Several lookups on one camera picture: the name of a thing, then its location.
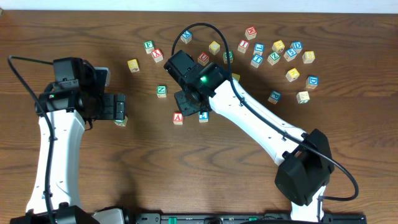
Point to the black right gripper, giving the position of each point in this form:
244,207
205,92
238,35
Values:
185,104

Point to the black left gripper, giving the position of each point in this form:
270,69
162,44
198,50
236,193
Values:
120,106

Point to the blue 2 wooden block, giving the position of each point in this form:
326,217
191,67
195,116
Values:
203,117

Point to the red A wooden block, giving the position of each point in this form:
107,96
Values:
178,118

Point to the green N wooden block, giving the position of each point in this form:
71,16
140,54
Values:
161,91

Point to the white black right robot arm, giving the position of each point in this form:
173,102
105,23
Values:
303,160

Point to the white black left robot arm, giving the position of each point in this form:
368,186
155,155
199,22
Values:
55,197

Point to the red U block upper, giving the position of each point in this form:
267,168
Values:
203,59

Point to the yellow block centre right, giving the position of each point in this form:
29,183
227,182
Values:
236,76

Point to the yellow block upper middle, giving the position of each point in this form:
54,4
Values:
214,48

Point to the red X wooden block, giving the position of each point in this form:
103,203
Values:
157,55

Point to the green B wooden block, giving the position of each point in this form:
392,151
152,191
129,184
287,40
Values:
227,55

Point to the blue X wooden block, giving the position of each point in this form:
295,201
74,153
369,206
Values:
186,37

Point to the yellow block far left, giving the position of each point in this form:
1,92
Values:
133,65

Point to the green F wooden block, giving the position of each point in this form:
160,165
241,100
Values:
149,46

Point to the green J wooden block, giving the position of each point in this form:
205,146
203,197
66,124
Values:
121,122

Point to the red I upper block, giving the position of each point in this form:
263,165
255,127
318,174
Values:
243,46

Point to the blue T wooden block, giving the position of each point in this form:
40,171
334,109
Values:
256,60

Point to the blue P wooden block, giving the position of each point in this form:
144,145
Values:
274,97

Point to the blue L wooden block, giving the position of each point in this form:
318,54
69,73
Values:
258,49

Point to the red H wooden block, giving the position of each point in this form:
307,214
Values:
250,33

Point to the green Z wooden block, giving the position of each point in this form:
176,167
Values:
273,58

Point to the yellow block upper right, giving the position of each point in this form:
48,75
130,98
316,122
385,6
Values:
278,46

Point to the blue 5 wooden block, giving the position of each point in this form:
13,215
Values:
290,54

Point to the plain L green 7 block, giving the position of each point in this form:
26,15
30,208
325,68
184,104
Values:
302,97

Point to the blue D upper block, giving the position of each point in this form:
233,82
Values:
297,46

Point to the blue d block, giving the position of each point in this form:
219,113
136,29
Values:
312,82
297,46

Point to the blue D lower block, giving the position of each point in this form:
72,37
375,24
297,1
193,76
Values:
312,82

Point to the yellow 8 wooden block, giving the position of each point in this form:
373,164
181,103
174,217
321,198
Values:
308,57

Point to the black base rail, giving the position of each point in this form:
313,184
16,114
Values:
156,218

